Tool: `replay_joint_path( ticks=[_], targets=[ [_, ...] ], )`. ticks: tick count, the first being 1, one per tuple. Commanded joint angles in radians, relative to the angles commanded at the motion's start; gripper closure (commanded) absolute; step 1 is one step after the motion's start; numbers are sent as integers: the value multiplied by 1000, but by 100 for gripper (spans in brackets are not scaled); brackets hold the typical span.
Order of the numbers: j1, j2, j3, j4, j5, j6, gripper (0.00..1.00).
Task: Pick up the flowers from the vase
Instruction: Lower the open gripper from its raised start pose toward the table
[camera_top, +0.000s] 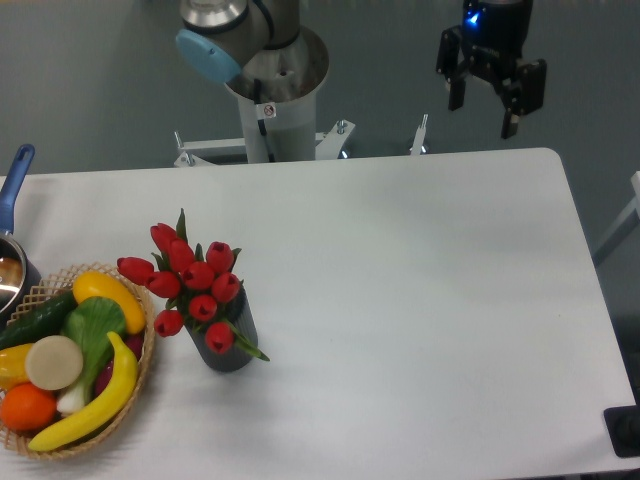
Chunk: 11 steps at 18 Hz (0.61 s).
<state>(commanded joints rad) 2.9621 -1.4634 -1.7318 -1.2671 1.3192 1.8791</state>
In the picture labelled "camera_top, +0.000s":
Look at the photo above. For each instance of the white furniture leg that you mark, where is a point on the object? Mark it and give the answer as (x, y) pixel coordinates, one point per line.
(622, 226)

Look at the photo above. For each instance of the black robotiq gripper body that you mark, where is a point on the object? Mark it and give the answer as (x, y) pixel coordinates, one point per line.
(492, 37)

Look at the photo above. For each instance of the black device at edge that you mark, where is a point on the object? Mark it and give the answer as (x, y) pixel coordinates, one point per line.
(623, 427)

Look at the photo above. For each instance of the green cucumber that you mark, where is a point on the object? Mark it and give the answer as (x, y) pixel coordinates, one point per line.
(44, 320)

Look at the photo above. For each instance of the blue handled saucepan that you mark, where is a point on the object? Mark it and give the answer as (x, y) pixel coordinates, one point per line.
(18, 274)

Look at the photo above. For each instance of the red tulip bouquet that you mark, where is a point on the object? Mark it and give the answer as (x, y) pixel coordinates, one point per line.
(192, 280)

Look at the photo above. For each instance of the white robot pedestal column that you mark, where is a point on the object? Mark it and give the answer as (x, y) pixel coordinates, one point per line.
(282, 110)

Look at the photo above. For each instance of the yellow squash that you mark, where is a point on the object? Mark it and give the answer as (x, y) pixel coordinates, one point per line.
(98, 284)

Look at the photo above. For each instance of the yellow banana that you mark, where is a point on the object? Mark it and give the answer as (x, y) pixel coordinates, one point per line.
(100, 410)

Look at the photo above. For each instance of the orange fruit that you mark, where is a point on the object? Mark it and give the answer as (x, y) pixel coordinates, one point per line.
(28, 408)

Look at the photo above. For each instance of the green bok choy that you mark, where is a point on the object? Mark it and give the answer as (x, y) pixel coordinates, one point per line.
(87, 326)

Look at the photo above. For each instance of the purple red vegetable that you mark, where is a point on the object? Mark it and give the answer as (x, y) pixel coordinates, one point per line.
(135, 344)

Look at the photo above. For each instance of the yellow bell pepper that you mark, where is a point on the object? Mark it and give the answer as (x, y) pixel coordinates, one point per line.
(12, 366)

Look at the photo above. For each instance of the woven wicker basket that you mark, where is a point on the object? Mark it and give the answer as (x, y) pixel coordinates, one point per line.
(49, 287)

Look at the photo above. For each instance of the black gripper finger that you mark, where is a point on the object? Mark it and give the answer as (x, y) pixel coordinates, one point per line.
(523, 95)
(451, 67)

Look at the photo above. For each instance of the dark grey ribbed vase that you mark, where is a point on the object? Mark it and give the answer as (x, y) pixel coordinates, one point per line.
(229, 341)

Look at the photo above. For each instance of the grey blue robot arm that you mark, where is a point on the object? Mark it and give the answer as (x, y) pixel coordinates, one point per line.
(219, 38)

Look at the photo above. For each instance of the beige round slice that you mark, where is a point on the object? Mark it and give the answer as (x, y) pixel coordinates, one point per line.
(54, 363)

